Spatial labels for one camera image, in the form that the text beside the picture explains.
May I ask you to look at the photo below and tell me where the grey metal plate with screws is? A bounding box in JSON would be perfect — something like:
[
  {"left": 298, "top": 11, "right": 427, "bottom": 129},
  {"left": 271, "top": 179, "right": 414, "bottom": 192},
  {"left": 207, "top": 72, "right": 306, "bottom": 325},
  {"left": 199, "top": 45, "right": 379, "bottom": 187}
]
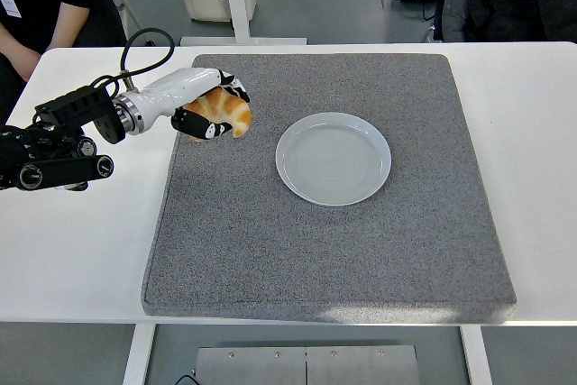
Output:
[{"left": 197, "top": 344, "right": 422, "bottom": 385}]

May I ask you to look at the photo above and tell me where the golden croissant bread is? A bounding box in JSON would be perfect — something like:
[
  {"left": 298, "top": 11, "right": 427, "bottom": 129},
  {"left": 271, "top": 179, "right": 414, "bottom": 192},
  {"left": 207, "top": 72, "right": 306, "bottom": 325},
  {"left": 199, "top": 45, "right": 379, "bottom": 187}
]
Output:
[{"left": 185, "top": 87, "right": 252, "bottom": 142}]

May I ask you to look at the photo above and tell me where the grey speckled mat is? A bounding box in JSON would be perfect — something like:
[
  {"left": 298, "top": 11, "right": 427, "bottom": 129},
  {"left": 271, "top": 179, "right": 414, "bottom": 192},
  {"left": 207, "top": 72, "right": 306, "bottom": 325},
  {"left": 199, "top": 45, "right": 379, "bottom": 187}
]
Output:
[{"left": 141, "top": 52, "right": 517, "bottom": 325}]

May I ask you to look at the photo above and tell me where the round grey plate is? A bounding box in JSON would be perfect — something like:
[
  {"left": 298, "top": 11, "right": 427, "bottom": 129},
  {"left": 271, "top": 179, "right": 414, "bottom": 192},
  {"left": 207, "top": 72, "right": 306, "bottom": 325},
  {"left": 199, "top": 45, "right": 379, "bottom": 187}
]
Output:
[{"left": 275, "top": 112, "right": 392, "bottom": 206}]

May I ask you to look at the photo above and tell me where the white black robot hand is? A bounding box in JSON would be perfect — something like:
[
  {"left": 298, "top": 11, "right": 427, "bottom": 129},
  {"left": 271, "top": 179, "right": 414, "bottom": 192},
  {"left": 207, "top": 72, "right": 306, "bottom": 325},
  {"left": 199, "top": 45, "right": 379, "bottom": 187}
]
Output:
[{"left": 134, "top": 67, "right": 252, "bottom": 142}]

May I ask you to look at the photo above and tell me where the white table leg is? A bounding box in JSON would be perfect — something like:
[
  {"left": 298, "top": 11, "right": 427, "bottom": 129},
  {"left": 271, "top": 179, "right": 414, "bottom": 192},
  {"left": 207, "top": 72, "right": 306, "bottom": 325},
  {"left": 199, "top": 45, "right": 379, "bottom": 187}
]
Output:
[
  {"left": 122, "top": 324, "right": 157, "bottom": 385},
  {"left": 459, "top": 325, "right": 495, "bottom": 385}
]

